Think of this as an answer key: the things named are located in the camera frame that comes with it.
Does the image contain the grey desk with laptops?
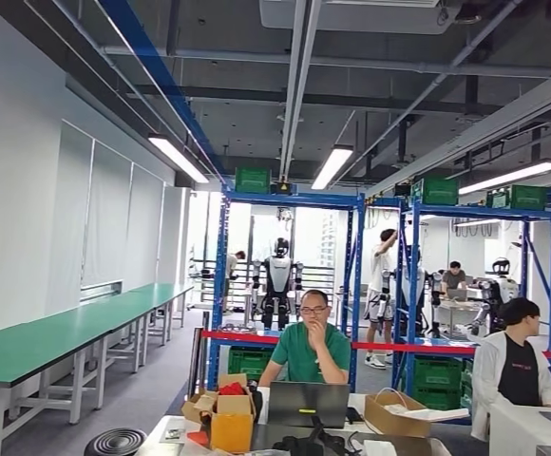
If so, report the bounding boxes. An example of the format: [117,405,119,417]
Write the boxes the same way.
[438,295,484,341]

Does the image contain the green plastic crate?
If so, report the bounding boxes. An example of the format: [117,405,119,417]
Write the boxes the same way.
[413,356,464,390]
[235,167,272,195]
[510,183,549,212]
[227,347,275,383]
[412,387,463,412]
[486,187,513,211]
[460,358,475,411]
[411,177,460,207]

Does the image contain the white roller blind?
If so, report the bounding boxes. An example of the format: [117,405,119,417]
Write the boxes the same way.
[122,162,165,292]
[81,141,134,289]
[45,121,94,317]
[157,185,184,286]

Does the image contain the black strap headset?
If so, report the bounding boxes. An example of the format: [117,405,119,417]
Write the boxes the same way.
[272,415,354,456]

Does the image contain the hanging hoist hook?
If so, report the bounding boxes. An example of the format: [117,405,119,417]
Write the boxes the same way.
[276,207,295,234]

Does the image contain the black chrome barrier post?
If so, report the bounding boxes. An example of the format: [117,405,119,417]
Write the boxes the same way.
[188,311,211,399]

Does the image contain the open brown cardboard box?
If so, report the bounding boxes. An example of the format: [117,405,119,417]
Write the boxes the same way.
[365,389,432,439]

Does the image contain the black ribbed round stool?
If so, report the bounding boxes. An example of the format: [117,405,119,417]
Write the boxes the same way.
[83,427,149,456]

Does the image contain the grey double ceiling rail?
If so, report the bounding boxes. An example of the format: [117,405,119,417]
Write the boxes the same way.
[279,0,324,181]

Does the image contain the person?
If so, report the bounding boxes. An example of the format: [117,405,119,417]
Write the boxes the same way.
[222,250,248,314]
[471,297,551,443]
[364,229,398,371]
[441,260,469,298]
[257,289,352,387]

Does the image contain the white table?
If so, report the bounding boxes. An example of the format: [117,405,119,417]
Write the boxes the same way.
[489,401,551,456]

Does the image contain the dark grey laptop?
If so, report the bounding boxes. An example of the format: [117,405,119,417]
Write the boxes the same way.
[268,382,352,429]

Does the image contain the green top workbench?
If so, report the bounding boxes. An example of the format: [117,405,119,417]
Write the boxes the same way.
[0,306,156,456]
[130,282,196,347]

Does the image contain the red barrier belt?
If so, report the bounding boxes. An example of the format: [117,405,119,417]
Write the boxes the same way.
[202,330,551,364]

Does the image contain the silver black humanoid robot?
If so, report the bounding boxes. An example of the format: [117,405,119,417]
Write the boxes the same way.
[251,237,305,333]
[469,257,520,336]
[377,248,444,341]

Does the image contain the grey wall trunking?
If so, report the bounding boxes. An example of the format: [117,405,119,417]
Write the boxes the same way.
[79,280,124,307]

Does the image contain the blue ceiling beam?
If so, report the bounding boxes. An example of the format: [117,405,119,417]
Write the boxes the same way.
[97,0,232,189]

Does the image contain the grey window railing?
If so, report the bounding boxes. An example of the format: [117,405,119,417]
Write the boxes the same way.
[187,257,340,311]

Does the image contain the grey overhead rail beam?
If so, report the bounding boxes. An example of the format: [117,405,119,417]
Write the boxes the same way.
[365,61,551,199]

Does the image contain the open orange cardboard box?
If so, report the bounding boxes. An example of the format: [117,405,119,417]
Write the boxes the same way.
[181,373,257,455]

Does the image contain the black festoon cable loops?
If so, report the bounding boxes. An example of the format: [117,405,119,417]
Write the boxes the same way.
[456,219,496,239]
[368,207,393,230]

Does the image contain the white flat box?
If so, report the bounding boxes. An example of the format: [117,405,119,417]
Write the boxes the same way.
[363,439,398,456]

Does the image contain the long white foam strip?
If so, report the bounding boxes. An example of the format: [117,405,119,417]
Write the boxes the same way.
[383,402,471,424]

